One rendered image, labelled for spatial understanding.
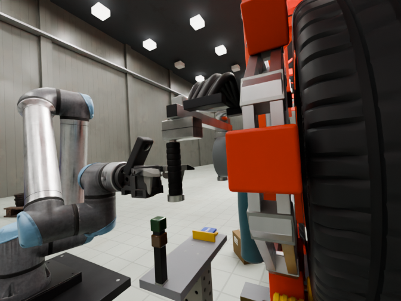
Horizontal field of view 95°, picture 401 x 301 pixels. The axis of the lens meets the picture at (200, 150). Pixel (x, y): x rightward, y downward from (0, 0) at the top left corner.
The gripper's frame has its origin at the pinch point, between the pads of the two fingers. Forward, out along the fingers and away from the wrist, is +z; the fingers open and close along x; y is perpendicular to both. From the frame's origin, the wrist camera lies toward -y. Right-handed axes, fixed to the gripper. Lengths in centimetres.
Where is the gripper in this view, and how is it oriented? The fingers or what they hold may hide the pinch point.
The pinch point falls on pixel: (181, 168)
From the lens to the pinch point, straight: 46.5
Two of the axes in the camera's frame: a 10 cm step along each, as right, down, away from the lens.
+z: 8.9, -0.6, -4.5
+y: 0.6, 10.0, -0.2
